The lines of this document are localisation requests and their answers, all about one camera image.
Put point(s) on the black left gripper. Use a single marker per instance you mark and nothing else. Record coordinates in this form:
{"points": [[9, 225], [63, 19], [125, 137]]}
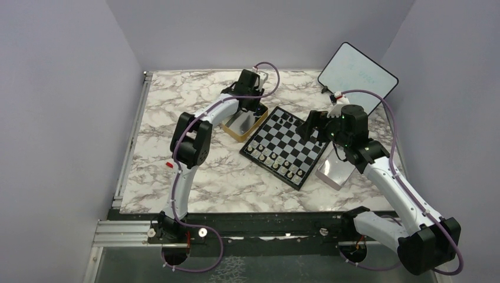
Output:
{"points": [[253, 106]]}

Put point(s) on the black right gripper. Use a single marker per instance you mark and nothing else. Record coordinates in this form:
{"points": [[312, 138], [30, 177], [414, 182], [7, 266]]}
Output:
{"points": [[315, 117]]}

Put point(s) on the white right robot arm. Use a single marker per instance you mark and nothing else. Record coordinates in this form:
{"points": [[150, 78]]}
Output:
{"points": [[424, 240]]}

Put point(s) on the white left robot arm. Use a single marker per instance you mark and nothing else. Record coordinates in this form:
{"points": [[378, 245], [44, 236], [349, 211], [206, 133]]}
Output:
{"points": [[191, 141]]}

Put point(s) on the black and white chessboard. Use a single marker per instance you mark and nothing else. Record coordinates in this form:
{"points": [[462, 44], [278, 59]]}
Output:
{"points": [[283, 140]]}

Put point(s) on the yellow metal tin box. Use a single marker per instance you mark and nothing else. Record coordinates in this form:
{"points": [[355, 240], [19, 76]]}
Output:
{"points": [[243, 123]]}

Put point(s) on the silver metal tin lid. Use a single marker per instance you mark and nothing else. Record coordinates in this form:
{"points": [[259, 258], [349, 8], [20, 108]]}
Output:
{"points": [[333, 171]]}

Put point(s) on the small whiteboard on stand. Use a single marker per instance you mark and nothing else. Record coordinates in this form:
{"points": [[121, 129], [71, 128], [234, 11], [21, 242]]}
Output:
{"points": [[350, 69]]}

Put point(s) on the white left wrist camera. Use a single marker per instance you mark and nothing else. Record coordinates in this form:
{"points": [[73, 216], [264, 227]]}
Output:
{"points": [[263, 77]]}

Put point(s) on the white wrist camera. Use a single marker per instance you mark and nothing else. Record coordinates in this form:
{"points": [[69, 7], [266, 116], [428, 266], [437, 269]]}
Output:
{"points": [[263, 77], [339, 100]]}

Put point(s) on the aluminium frame rail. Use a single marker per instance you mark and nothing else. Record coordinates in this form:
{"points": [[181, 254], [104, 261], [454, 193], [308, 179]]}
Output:
{"points": [[131, 143]]}

